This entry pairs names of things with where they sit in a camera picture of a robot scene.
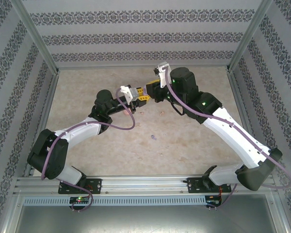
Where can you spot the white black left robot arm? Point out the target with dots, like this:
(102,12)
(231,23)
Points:
(82,128)

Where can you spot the aluminium mounting rail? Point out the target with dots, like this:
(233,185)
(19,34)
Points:
(145,184)

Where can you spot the grey metal panel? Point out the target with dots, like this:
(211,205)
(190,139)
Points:
(145,218)

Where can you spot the aluminium side rail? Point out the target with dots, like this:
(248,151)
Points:
(237,97)
(50,97)

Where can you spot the aluminium frame post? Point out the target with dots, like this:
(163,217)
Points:
(249,34)
(35,34)

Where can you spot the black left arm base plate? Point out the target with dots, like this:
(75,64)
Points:
(94,185)

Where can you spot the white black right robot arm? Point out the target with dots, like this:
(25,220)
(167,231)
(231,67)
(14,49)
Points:
(232,136)

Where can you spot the small circuit board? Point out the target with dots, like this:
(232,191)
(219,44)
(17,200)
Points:
(80,199)
(212,202)

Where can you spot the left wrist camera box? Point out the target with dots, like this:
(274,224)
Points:
(133,94)

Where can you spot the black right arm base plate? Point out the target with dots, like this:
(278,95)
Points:
(194,185)

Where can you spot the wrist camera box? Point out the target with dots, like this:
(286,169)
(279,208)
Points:
(165,77)
(133,94)

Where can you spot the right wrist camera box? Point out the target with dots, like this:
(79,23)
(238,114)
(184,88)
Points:
(165,77)

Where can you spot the thin aluminium wall rail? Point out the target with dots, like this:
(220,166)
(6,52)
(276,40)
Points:
(111,66)

